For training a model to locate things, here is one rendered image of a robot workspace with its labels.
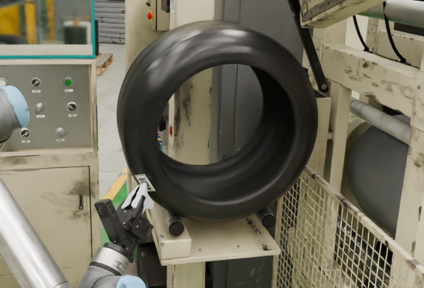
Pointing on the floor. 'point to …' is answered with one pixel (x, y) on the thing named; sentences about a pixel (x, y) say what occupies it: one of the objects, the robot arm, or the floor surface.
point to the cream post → (191, 99)
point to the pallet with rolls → (106, 59)
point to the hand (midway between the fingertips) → (141, 185)
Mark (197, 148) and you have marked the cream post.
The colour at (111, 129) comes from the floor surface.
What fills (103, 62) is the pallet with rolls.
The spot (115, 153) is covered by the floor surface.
